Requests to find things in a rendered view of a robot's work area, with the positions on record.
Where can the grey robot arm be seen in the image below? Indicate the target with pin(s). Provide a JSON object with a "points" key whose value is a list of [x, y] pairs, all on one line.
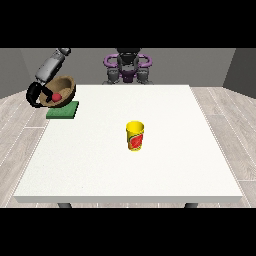
{"points": [[50, 67]]}

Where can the green square pad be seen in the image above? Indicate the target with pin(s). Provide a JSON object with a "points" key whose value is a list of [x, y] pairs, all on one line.
{"points": [[63, 112]]}

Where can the grey robot trunk purple rings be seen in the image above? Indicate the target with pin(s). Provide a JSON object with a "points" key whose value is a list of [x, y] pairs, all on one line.
{"points": [[127, 69]]}

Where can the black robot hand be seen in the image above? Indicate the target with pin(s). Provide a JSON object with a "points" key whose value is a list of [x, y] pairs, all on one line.
{"points": [[33, 94]]}

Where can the yellow cup with melon print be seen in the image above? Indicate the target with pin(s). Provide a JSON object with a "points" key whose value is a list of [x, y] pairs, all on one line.
{"points": [[135, 136]]}

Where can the brown wooden bowl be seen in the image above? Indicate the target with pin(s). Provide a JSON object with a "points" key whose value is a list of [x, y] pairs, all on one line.
{"points": [[64, 89]]}

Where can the dark table leg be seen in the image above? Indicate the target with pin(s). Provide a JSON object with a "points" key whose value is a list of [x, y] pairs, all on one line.
{"points": [[64, 205], [191, 205]]}

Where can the small red ball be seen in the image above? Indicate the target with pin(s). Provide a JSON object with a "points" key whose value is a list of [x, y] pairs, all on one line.
{"points": [[56, 97]]}

